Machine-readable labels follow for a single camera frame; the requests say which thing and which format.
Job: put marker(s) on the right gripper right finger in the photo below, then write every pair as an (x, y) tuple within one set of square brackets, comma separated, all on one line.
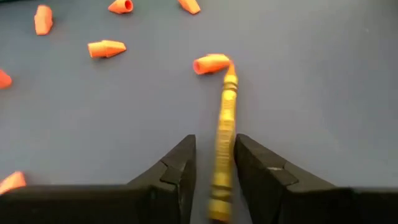
[(311, 205)]

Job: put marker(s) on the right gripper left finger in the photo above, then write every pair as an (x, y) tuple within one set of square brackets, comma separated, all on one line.
[(93, 205)]

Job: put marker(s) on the yellow crayon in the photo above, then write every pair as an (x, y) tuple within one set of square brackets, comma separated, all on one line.
[(227, 133)]

